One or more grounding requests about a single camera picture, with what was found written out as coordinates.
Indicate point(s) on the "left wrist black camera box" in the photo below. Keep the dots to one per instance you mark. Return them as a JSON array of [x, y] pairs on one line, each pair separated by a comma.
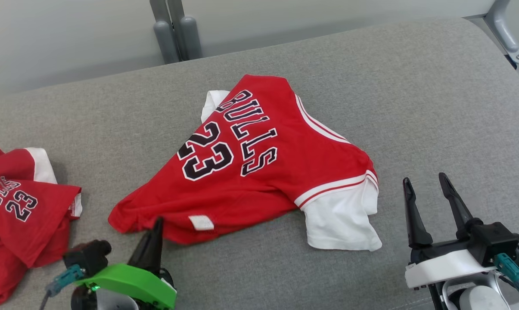
[[89, 256]]

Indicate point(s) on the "red Bulls t-shirt white sleeves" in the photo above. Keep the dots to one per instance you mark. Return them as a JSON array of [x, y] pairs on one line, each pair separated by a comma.
[[263, 185]]

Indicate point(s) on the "red Bulls shorts white stripes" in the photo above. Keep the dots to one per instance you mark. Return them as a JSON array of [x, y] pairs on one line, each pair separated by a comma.
[[26, 232]]

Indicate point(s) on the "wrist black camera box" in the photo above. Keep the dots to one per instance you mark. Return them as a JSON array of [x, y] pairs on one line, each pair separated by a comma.
[[496, 241], [89, 256]]

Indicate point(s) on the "grey metal corner bracket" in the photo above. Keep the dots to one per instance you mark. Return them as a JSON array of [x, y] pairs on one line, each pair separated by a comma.
[[500, 26]]

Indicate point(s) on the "grey fabric sofa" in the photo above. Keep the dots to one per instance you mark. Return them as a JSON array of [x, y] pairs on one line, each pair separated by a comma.
[[113, 129]]

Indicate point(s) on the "grey metal partition post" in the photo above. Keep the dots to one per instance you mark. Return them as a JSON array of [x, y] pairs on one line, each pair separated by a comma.
[[190, 38], [164, 38]]

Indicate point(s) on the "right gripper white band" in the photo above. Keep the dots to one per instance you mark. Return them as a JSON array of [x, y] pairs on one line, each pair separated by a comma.
[[444, 265]]

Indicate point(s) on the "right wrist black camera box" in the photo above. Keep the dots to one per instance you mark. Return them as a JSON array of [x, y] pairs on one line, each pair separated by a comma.
[[496, 241]]

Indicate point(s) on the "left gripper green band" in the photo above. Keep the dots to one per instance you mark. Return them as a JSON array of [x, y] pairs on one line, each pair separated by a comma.
[[130, 280]]

